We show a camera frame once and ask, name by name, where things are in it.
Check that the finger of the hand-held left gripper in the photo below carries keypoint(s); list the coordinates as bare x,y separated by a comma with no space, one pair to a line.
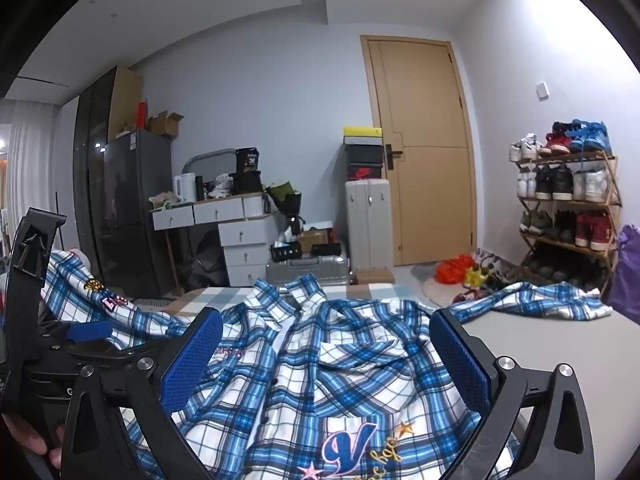
90,331
27,270

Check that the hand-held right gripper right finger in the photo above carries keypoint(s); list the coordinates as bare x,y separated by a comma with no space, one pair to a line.
460,365

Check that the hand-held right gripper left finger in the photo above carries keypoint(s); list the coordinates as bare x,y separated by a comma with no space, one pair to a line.
192,365

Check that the blue plaid shirt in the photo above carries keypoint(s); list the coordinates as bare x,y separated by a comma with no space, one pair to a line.
320,375

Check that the person's left hand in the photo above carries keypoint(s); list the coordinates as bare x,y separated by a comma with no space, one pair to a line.
30,437

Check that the ribbed floor grille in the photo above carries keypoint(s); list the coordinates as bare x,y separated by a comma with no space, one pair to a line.
150,302

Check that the white low table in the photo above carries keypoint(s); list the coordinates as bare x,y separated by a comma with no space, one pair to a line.
540,350

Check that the pale floor mat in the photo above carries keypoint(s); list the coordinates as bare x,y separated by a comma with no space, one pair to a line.
432,287

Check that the yellow toy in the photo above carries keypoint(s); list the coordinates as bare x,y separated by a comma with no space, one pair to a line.
475,277

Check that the orange plastic bag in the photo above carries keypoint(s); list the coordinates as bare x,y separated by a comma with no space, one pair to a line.
454,270

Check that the white curtain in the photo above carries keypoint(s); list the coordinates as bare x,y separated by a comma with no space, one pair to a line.
32,170

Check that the black chair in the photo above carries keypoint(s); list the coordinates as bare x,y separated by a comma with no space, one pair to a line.
207,262

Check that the dark glass wardrobe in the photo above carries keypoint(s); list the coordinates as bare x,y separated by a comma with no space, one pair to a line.
90,170

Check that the flat brown cardboard box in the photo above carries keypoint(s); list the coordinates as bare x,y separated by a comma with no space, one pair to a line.
375,276

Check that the dark grey fridge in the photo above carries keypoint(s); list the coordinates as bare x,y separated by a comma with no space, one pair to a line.
135,200

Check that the white desk with drawers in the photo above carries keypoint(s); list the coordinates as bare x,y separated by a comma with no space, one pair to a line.
240,235

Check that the silver ribbed suitcase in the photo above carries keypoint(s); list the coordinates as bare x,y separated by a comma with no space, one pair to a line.
305,270

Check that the black open crate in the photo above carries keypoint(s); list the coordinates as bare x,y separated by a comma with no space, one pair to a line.
286,251

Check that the grey upright suitcase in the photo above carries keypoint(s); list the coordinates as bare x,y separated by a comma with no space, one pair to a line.
367,225

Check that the white electric kettle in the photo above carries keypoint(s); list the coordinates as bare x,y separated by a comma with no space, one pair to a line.
184,188

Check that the small brown cardboard box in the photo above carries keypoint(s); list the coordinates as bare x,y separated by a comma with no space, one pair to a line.
312,239

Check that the black oblong box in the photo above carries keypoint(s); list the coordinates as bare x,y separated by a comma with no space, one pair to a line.
325,249

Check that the black bottle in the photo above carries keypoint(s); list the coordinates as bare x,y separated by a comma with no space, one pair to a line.
200,189

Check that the white crumpled cloth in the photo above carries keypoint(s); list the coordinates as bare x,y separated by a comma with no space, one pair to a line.
218,187

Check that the dark wrapped bouquet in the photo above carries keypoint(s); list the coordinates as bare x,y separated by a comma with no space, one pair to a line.
285,200

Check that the black round box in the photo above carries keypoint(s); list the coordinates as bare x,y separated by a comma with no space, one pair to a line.
246,182

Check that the purple bag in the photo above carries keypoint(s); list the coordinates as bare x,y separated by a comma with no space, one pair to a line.
627,275

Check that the tall cardboard box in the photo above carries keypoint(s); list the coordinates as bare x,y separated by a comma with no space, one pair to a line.
125,105

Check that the red packet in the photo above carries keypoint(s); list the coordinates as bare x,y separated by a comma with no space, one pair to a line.
143,116

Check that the open cardboard box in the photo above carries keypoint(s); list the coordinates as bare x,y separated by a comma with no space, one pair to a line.
164,125

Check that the grey arched mirror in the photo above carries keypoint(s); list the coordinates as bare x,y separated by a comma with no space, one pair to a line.
205,162

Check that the black printed bucket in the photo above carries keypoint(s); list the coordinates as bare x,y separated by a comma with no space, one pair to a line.
248,160

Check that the black red shoe box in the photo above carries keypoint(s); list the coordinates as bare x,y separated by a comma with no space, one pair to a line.
364,172

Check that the wooden shoe rack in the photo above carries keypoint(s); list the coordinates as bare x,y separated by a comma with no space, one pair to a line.
612,195

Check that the yellow lid shoe box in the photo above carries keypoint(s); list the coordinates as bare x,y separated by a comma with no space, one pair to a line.
362,135

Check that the wooden door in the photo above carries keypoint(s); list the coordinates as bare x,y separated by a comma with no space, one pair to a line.
425,110

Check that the white light switch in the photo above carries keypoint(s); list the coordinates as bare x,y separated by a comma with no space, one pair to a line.
542,90

